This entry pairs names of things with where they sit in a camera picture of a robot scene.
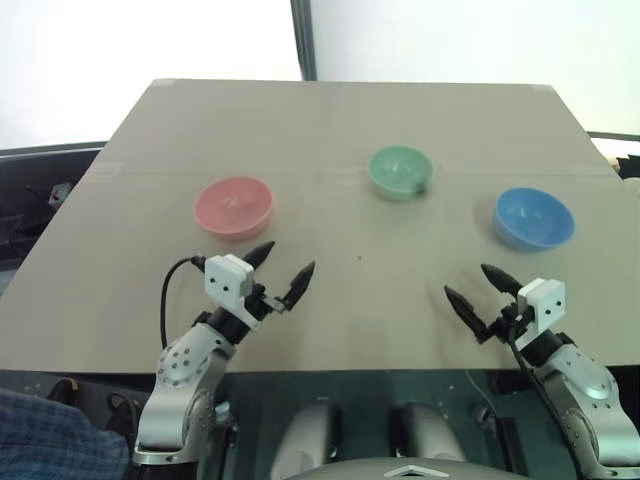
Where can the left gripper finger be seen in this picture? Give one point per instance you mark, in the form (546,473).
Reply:
(260,255)
(300,285)

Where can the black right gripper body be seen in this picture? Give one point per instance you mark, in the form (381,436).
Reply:
(510,322)

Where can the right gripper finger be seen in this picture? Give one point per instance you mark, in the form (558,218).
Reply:
(465,310)
(500,279)

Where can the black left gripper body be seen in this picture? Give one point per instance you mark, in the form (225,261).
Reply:
(257,301)

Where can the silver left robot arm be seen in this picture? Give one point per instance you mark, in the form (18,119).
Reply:
(175,367)

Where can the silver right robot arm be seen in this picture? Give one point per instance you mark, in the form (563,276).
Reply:
(587,382)

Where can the pink red bowl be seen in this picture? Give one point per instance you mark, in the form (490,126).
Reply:
(235,205)

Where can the blue bowl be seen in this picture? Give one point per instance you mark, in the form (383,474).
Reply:
(533,220)

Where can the white rounded shell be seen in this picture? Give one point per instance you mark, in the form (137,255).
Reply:
(432,430)
(307,432)

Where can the green bowl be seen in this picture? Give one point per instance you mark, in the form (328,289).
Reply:
(398,168)

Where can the grey rounded robot torso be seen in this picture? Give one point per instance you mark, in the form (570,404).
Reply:
(407,472)

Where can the dark shoe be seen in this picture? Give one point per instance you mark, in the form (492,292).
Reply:
(65,391)
(124,411)

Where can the small white device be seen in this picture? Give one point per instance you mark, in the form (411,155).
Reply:
(60,194)

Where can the person in blue plaid clothing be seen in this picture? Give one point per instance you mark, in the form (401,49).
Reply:
(55,440)

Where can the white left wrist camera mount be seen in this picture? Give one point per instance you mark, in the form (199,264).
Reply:
(227,280)

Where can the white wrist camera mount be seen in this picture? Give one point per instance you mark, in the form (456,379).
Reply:
(227,280)
(542,302)

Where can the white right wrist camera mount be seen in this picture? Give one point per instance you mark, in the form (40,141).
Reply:
(542,302)

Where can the dark upright post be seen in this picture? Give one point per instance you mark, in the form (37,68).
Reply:
(304,40)

